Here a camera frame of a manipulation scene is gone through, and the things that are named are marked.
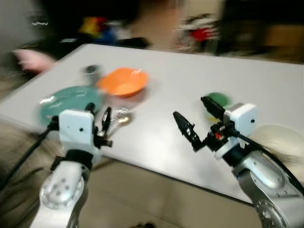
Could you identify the metal spoon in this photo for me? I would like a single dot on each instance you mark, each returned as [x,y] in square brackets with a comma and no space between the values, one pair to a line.
[121,118]

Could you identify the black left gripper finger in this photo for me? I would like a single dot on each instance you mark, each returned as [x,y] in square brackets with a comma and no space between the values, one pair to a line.
[90,108]
[107,121]

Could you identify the pink cloth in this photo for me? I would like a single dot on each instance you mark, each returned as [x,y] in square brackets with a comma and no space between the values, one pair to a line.
[33,60]

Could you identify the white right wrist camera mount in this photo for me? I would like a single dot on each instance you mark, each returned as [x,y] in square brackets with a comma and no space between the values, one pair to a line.
[242,118]

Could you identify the cream plate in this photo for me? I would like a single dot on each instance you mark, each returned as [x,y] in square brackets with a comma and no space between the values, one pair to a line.
[280,147]

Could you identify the colourful toy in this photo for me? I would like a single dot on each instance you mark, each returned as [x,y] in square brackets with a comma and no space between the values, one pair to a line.
[97,27]

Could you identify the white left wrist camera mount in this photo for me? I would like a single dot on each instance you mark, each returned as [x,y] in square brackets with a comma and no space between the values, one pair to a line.
[76,128]

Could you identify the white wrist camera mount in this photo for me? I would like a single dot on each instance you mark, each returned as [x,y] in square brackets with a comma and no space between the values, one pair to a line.
[242,118]
[76,128]

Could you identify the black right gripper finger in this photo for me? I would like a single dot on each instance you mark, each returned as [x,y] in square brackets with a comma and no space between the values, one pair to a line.
[186,129]
[211,107]

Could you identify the teal plate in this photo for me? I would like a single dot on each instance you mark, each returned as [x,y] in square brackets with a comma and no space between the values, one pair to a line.
[66,102]

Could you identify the frosted glass cup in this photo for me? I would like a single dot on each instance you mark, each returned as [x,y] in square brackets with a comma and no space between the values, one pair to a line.
[92,73]

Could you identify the dark cabinet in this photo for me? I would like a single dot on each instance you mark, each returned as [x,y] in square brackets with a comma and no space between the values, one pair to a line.
[261,19]

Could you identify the small green dish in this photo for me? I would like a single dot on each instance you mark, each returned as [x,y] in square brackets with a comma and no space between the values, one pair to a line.
[219,99]

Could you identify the red and white object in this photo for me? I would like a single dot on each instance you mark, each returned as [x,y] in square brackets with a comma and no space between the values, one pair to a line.
[199,33]

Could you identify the orange bowl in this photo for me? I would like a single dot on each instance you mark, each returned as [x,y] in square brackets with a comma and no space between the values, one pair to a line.
[123,80]

